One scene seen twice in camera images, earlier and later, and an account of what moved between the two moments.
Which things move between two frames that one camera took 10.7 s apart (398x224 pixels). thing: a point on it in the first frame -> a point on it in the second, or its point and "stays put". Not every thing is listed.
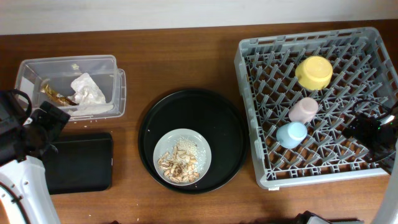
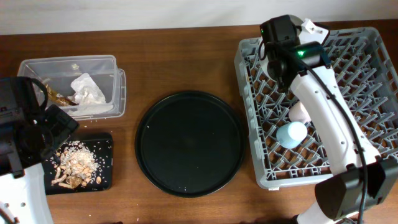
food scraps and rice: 179,163 -> 76,167
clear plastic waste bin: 89,87 stays put
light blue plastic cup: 290,135 stays put
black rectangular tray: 84,162 stays put
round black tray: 210,115 stays put
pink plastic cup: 304,110 stays put
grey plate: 182,157 -> 263,61
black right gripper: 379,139 -> 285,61
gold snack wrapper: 61,99 stays put
